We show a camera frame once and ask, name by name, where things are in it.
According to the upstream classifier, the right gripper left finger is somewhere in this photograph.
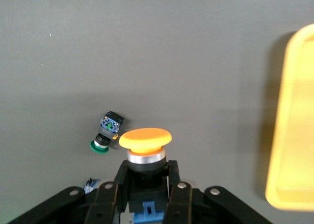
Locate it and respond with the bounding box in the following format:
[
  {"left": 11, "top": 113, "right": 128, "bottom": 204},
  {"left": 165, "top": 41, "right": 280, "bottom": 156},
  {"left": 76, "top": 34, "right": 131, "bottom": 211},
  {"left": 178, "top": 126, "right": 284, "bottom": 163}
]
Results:
[{"left": 7, "top": 160, "right": 133, "bottom": 224}]

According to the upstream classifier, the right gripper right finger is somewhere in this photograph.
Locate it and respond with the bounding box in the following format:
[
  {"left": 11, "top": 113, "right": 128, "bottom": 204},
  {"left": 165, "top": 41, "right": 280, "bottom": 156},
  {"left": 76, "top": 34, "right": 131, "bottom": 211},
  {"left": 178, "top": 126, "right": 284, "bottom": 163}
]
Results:
[{"left": 161, "top": 160, "right": 273, "bottom": 224}]

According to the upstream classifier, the orange push button switch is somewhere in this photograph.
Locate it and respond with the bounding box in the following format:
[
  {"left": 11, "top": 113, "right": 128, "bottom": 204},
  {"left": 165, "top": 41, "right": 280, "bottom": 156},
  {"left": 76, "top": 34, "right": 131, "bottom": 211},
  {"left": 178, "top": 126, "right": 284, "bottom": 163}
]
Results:
[{"left": 119, "top": 127, "right": 173, "bottom": 224}]

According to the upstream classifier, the yellow plastic tray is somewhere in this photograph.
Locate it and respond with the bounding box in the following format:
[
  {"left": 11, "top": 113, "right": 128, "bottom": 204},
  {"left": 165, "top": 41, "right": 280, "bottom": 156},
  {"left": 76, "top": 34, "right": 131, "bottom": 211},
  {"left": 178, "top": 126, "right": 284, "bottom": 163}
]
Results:
[{"left": 264, "top": 23, "right": 314, "bottom": 211}]

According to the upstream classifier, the dark grey table mat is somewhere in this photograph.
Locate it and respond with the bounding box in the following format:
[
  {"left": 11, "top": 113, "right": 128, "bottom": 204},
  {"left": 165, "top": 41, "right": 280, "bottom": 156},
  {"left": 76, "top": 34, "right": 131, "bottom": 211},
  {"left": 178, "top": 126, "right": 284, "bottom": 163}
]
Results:
[{"left": 0, "top": 0, "right": 314, "bottom": 224}]

